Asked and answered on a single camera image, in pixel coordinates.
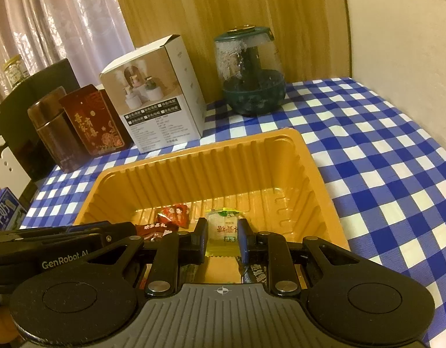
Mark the glass humidifier with green base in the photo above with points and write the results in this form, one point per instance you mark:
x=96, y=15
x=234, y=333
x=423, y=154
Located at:
x=250, y=76

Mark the brown metal canister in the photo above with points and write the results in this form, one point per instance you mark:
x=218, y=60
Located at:
x=52, y=134

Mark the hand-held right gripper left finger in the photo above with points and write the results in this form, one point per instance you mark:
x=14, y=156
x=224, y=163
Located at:
x=202, y=241

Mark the large dark green-edged packet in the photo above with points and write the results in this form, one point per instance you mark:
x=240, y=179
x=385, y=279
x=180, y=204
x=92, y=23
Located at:
x=254, y=272

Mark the yellow curtain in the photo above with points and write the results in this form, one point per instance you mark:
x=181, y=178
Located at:
x=226, y=0

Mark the blue white checkered tablecloth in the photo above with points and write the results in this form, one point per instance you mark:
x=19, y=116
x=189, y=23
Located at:
x=371, y=188

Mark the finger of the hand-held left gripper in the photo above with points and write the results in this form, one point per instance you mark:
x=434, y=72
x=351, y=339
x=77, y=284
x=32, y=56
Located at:
x=63, y=240
x=114, y=227

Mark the sheer white curtain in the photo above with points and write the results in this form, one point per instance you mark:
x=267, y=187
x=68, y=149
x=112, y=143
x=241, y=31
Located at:
x=63, y=14

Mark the red tin box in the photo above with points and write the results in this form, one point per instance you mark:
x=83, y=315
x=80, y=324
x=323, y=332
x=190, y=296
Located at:
x=96, y=123

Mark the white chair back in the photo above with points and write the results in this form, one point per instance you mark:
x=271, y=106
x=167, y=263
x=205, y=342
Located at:
x=5, y=165

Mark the small green-topped packet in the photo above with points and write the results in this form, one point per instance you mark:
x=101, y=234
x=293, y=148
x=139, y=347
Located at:
x=223, y=228

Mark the black appliance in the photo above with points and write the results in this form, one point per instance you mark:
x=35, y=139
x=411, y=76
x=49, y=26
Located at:
x=23, y=116

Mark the blue milk carton box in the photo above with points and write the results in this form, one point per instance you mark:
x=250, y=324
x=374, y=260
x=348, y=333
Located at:
x=5, y=210

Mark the dark red small packet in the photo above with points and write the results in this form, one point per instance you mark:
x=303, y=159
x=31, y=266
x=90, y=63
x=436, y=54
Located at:
x=156, y=230

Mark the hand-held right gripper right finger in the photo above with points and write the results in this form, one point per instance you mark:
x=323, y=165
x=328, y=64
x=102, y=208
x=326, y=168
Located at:
x=245, y=241

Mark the red packet with white figure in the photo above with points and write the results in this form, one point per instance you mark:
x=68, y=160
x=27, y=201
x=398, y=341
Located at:
x=175, y=214

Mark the orange plastic tray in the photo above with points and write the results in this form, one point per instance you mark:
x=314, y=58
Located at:
x=280, y=174

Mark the white product box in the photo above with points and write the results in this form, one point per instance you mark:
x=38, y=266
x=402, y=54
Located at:
x=154, y=98

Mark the glass jar with label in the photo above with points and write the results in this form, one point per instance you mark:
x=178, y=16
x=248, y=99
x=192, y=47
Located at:
x=15, y=71

